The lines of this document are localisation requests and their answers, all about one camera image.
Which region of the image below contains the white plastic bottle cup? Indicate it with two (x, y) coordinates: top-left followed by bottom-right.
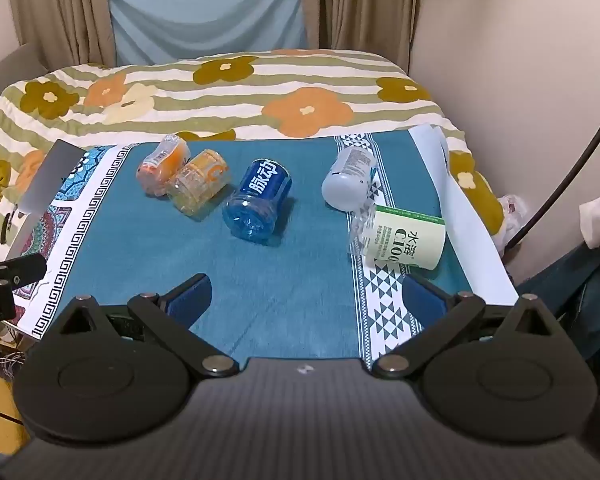
(322, 146), (376, 212)

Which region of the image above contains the white plastic bag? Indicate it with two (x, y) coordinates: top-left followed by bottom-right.
(492, 194), (530, 256)

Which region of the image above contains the beige left curtain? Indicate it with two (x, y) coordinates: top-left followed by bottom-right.
(9, 0), (116, 70)

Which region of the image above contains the silver laptop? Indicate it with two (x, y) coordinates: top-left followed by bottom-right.
(7, 140), (85, 259)

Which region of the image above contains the beige right curtain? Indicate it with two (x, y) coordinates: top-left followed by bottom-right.
(301, 0), (418, 70)

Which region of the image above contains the black cable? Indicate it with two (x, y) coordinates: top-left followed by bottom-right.
(504, 90), (600, 252)

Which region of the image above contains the blue plastic bottle cup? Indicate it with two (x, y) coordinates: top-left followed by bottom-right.
(222, 158), (292, 243)

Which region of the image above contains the light blue window cloth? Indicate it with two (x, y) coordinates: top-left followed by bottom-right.
(108, 0), (309, 65)

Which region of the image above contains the floral striped bed quilt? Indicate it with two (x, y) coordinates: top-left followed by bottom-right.
(0, 50), (504, 261)

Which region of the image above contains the beige curtain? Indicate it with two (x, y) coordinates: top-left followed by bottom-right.
(9, 0), (116, 70)
(301, 0), (418, 70)

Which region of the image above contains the grey sofa headboard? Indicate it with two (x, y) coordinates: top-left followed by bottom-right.
(0, 44), (48, 96)

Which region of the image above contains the black camera device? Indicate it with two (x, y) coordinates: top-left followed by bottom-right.
(0, 252), (46, 322)

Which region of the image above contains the orange plastic bottle cup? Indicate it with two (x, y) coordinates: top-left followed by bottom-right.
(135, 134), (190, 197)

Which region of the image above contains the yellow label plastic cup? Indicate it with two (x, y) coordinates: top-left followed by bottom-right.
(166, 148), (230, 217)

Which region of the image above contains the teal patterned cloth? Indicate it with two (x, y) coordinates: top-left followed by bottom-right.
(14, 129), (520, 370)

